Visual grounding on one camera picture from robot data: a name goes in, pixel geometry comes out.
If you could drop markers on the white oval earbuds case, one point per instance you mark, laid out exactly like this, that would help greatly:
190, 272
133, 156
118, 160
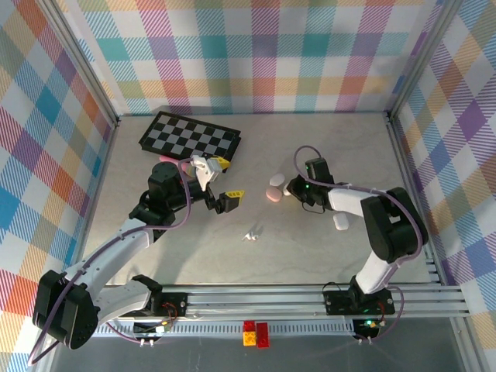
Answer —
277, 179

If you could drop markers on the pink earbuds case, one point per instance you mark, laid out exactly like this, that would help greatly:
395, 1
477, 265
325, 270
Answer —
274, 194

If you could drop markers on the white stem earbud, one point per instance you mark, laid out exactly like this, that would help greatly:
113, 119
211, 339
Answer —
254, 234
246, 237

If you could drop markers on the white rounded rectangular earbuds case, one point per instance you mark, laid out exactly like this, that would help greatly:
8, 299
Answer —
341, 222

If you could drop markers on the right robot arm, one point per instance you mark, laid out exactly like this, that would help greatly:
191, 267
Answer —
395, 224

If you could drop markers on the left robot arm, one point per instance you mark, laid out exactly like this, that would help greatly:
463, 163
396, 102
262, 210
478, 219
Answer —
116, 252

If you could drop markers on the pink toy microphone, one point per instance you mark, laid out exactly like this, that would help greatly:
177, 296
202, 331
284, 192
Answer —
166, 159

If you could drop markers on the black white chessboard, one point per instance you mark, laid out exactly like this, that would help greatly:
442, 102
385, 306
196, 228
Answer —
186, 135

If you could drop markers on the small red toy brick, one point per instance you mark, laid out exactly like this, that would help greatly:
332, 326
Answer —
250, 324

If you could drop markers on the long red toy brick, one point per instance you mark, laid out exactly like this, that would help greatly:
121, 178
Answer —
262, 334

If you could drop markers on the yellow toy brick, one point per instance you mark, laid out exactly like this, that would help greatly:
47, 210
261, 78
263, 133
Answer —
249, 338

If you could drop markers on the right electronics board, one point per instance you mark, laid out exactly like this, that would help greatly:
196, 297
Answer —
368, 323

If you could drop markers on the electronics board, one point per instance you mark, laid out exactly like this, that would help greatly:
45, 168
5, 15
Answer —
368, 323
155, 329

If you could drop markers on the left electronics board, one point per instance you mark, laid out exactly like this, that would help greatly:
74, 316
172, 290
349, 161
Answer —
155, 329

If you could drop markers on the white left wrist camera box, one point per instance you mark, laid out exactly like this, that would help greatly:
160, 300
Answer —
203, 170

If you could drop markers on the aluminium left side rail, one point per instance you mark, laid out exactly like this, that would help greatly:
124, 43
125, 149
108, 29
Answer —
100, 170

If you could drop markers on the aluminium right side rail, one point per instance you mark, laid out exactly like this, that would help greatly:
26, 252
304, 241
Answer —
416, 193

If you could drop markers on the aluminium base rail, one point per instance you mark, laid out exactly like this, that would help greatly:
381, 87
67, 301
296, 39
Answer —
252, 300

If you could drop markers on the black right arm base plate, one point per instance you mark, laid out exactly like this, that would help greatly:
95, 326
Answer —
337, 302

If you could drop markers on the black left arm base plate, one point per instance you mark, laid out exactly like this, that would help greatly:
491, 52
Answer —
174, 302

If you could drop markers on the aluminium left frame post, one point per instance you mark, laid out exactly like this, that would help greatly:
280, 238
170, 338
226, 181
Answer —
77, 66

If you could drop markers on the aluminium frame post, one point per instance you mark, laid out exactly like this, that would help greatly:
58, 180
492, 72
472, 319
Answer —
77, 66
422, 62

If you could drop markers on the aluminium right frame post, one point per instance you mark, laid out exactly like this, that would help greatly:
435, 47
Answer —
422, 62

